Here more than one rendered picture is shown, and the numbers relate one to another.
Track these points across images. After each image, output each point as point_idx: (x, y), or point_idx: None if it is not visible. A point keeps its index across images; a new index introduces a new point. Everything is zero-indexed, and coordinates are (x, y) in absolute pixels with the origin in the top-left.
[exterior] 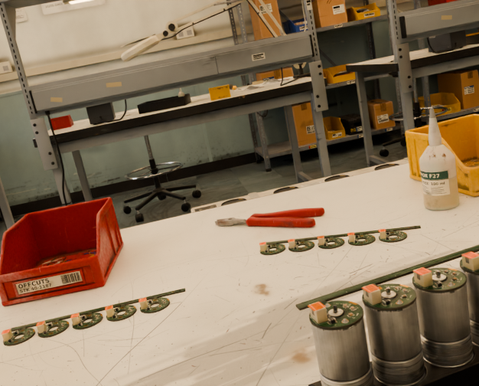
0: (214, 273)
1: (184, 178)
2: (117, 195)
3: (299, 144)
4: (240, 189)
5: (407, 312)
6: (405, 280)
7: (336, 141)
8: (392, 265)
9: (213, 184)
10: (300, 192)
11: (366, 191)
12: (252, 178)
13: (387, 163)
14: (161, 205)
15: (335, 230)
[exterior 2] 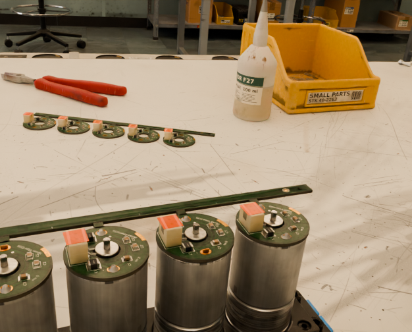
0: None
1: (74, 26)
2: (3, 26)
3: (189, 21)
4: (124, 50)
5: (14, 308)
6: (157, 201)
7: (223, 27)
8: (155, 176)
9: (101, 39)
10: (119, 64)
11: (186, 80)
12: (139, 42)
13: (228, 55)
14: (43, 47)
15: (124, 117)
